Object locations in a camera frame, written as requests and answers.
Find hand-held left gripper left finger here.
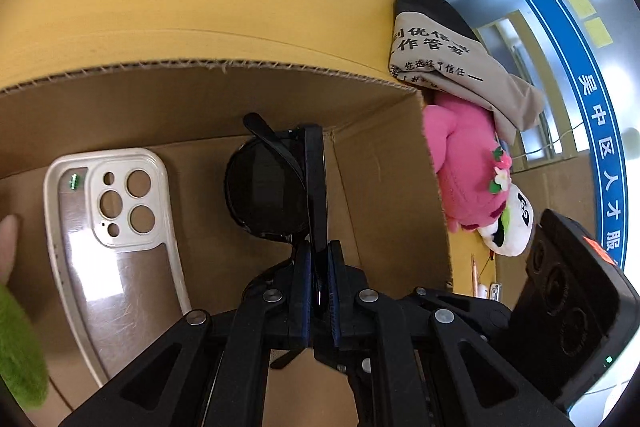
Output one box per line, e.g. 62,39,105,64
57,242,313,427

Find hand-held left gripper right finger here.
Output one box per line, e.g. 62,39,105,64
327,239,576,427

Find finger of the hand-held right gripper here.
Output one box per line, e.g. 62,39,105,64
412,287,512,338

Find black sunglasses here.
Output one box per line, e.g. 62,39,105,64
224,112,329,303

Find cardboard box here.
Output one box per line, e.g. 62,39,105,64
0,59,453,427

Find white panda plush toy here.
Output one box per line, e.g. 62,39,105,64
476,184,536,257

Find brown cardboard sheet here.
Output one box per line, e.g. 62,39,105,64
510,152,601,228

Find clear beige phone case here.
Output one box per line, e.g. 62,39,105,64
43,148,193,385

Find grey printed cloth bag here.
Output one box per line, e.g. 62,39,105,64
389,0,546,142

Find teal pink green plush toy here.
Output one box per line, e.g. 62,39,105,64
0,214,50,410

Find white cable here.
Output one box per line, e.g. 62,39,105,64
515,122,586,158

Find blue wall sign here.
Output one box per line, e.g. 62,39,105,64
502,0,633,268

